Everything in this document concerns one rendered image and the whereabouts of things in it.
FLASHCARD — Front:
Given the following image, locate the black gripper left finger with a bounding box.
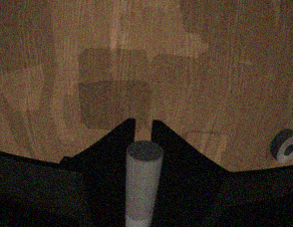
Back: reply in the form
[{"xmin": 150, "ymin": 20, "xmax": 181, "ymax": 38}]
[{"xmin": 0, "ymin": 118, "xmax": 137, "ymax": 227}]

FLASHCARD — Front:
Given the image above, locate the grey cylinder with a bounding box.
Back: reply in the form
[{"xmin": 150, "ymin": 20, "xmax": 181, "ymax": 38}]
[{"xmin": 126, "ymin": 140, "xmax": 163, "ymax": 227}]

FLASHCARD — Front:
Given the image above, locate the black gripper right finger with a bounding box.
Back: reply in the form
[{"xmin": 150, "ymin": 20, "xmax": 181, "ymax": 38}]
[{"xmin": 150, "ymin": 120, "xmax": 293, "ymax": 227}]

